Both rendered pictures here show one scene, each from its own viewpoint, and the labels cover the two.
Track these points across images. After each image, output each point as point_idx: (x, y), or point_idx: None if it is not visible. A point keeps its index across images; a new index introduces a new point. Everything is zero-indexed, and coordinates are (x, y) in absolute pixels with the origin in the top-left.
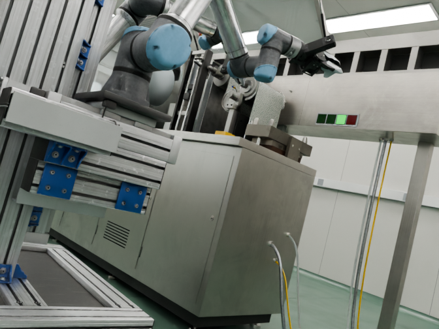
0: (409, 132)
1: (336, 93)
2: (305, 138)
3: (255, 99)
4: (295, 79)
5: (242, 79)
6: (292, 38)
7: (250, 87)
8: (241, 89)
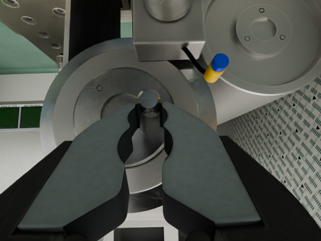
0: None
1: (7, 179)
2: (58, 69)
3: (65, 56)
4: (130, 213)
5: (90, 129)
6: None
7: (76, 102)
8: (162, 85)
